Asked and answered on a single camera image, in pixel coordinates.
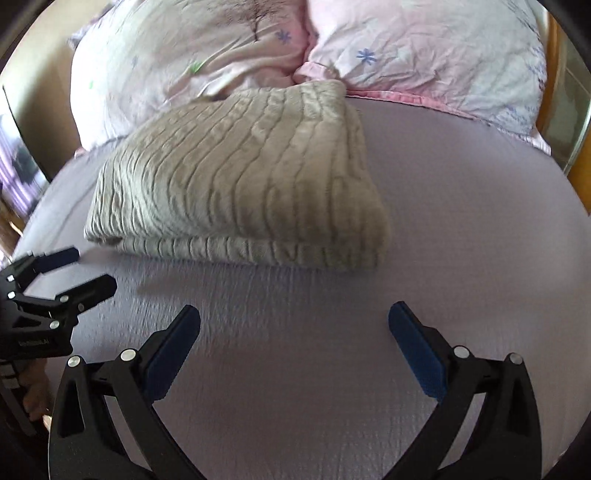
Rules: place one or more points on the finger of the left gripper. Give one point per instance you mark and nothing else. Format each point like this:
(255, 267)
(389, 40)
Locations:
(24, 270)
(84, 297)

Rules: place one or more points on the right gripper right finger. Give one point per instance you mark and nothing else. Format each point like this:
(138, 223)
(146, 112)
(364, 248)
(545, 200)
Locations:
(505, 442)

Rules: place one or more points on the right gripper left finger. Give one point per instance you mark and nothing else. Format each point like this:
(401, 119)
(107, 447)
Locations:
(104, 425)

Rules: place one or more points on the beige cable-knit sweater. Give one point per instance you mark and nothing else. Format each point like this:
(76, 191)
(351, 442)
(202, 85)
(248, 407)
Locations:
(267, 176)

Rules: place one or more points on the person's left hand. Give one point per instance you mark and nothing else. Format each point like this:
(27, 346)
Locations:
(37, 401)

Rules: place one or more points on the flat screen television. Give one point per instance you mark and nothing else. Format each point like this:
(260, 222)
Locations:
(23, 183)

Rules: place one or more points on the pink tree-print pillow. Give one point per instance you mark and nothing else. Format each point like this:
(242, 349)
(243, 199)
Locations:
(140, 58)

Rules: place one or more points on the pink star-print pillow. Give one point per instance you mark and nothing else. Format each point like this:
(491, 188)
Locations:
(483, 60)

